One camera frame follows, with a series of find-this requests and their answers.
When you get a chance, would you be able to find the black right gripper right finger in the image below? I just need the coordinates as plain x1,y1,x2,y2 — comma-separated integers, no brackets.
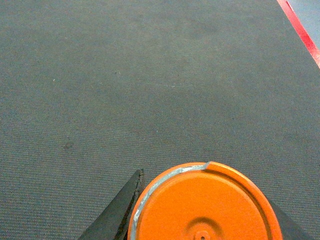
268,199,314,240

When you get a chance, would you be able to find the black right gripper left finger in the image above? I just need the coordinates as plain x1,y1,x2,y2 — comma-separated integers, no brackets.
79,169,145,240

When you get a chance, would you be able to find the orange cylindrical cap 4680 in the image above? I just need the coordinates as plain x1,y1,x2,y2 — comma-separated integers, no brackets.
127,161,283,240

